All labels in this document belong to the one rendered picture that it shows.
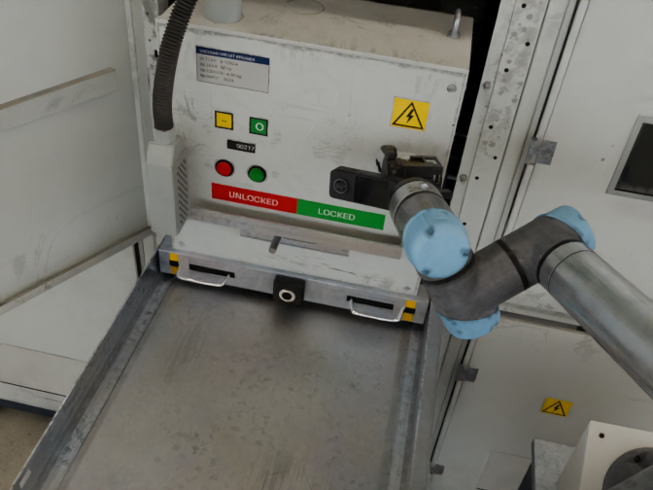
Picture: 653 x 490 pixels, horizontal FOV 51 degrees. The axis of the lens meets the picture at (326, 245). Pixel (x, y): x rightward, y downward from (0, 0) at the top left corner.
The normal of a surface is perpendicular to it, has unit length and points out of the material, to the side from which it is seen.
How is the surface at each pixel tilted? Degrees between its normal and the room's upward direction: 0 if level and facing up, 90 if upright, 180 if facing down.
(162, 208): 90
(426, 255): 75
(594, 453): 45
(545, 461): 0
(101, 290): 90
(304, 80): 90
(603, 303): 53
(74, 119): 90
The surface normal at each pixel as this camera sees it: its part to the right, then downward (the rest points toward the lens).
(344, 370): 0.08, -0.76
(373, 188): -0.44, 0.33
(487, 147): -0.19, 0.62
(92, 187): 0.75, 0.48
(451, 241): 0.07, 0.43
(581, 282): -0.73, -0.45
